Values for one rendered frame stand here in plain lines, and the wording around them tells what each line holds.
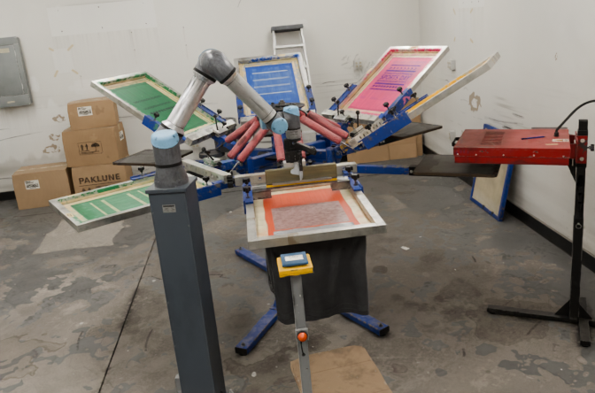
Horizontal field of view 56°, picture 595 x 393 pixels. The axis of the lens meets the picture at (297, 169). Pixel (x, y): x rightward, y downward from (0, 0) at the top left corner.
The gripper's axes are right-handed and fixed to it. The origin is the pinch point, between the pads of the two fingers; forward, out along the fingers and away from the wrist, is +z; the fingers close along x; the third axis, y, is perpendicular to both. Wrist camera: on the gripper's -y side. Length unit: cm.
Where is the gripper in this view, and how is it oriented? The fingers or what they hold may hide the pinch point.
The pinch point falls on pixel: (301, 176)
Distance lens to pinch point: 278.0
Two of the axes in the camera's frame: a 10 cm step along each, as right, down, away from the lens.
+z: 0.8, 9.6, 2.7
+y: -9.9, 1.1, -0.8
